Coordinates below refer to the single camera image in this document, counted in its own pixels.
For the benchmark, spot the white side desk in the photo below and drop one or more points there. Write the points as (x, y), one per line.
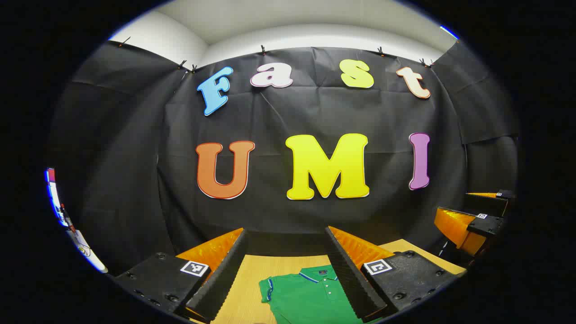
(87, 252)

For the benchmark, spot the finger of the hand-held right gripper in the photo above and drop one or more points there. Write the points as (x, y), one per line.
(488, 225)
(488, 204)

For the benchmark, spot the computer monitor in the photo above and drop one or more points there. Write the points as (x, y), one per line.
(53, 193)

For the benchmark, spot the row of black clips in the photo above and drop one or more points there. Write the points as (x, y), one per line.
(263, 49)

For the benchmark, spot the green T-shirt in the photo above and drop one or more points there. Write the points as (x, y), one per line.
(306, 297)

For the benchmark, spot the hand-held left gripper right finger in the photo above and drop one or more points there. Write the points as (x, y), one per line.
(348, 279)

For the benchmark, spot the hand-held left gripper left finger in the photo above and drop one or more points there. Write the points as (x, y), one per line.
(225, 279)

